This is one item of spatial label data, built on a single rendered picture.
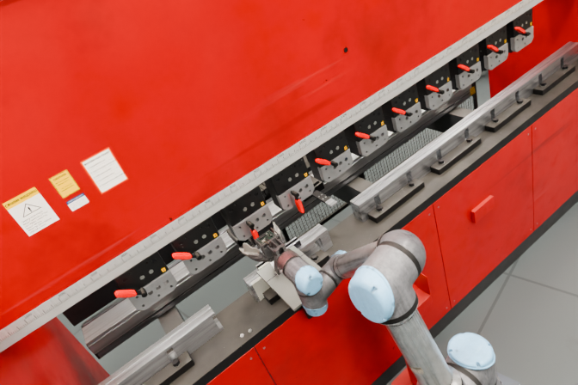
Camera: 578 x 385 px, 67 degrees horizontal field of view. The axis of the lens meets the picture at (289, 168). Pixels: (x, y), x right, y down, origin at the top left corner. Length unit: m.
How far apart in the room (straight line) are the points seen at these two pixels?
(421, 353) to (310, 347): 0.84
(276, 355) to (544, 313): 1.46
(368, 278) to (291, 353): 0.93
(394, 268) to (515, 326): 1.67
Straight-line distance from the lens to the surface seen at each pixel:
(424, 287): 1.85
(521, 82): 2.61
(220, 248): 1.57
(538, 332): 2.63
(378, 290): 1.00
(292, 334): 1.82
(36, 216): 1.36
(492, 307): 2.71
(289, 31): 1.49
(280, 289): 1.63
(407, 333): 1.11
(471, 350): 1.36
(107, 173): 1.34
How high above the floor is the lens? 2.14
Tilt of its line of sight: 31 degrees down
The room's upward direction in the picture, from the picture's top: 21 degrees counter-clockwise
